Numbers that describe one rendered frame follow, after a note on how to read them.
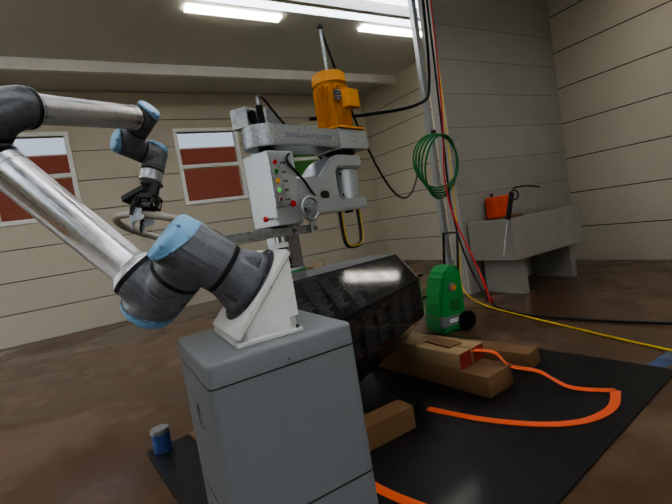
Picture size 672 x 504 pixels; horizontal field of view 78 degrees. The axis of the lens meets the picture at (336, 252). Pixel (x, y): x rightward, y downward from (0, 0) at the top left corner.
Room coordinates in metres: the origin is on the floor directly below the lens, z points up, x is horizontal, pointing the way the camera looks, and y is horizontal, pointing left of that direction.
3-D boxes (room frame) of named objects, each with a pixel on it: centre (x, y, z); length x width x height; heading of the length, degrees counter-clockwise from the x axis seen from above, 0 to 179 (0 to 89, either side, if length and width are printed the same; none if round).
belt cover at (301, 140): (2.67, 0.07, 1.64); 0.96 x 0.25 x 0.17; 139
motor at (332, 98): (2.90, -0.15, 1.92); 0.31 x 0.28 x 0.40; 49
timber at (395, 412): (2.02, -0.11, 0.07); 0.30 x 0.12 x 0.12; 121
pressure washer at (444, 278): (3.69, -0.91, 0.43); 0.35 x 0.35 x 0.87; 21
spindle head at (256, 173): (2.47, 0.25, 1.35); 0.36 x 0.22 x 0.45; 139
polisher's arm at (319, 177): (2.70, 0.03, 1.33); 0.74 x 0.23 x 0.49; 139
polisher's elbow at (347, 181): (2.91, -0.14, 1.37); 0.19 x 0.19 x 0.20
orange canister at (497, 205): (5.11, -2.11, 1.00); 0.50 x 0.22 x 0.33; 120
